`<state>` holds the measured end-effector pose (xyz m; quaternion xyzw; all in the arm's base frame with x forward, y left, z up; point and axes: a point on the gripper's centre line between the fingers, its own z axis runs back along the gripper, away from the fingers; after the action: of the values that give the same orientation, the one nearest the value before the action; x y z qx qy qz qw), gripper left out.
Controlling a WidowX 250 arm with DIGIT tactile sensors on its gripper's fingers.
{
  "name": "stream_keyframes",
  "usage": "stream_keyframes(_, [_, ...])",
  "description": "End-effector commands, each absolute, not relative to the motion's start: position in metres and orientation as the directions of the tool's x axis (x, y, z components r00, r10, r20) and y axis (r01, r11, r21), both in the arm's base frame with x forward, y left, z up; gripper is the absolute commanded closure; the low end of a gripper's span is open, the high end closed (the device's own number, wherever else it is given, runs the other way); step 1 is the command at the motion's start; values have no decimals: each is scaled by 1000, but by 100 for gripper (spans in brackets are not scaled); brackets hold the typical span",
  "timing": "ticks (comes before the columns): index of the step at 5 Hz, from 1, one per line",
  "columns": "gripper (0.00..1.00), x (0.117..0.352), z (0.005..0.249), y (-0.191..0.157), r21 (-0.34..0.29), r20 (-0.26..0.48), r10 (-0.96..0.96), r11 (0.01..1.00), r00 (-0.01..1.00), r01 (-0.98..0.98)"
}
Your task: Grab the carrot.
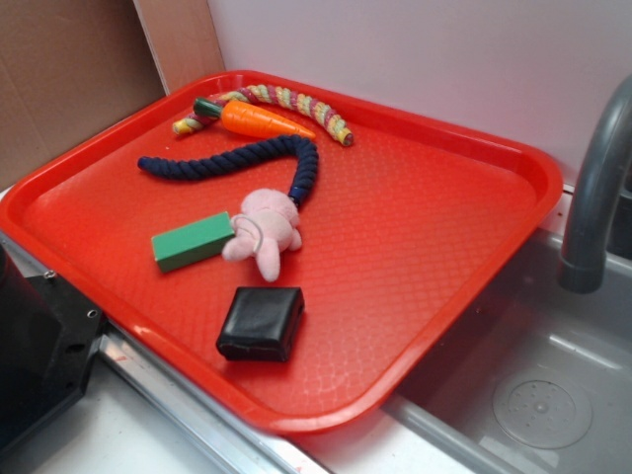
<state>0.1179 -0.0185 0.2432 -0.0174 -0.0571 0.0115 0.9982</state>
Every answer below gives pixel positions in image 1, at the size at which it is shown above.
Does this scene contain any pink plush bunny toy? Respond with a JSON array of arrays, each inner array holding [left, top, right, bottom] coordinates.
[[221, 189, 302, 282]]

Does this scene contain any orange toy carrot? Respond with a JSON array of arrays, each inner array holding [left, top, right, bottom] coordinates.
[[194, 98, 316, 140]]

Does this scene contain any navy blue braided rope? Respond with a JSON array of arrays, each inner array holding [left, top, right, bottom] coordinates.
[[137, 134, 320, 207]]

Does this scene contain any red plastic tray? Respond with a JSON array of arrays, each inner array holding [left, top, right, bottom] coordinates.
[[1, 71, 562, 435]]

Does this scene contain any black square block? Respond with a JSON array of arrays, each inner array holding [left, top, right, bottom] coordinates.
[[215, 286, 305, 362]]

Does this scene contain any green wooden block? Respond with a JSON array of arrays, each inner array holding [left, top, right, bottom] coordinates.
[[151, 211, 235, 273]]

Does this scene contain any grey toy sink basin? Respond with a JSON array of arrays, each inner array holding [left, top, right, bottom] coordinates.
[[386, 231, 631, 473]]

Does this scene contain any grey toy faucet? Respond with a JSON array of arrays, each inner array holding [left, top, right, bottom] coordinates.
[[558, 78, 631, 294]]

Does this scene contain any brown cardboard panel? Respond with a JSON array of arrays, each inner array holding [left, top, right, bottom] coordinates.
[[1, 1, 224, 189]]

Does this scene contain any multicolour braided rope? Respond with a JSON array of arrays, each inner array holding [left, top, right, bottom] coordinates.
[[172, 84, 355, 148]]

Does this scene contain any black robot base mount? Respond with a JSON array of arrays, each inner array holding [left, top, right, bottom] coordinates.
[[1, 250, 106, 455]]

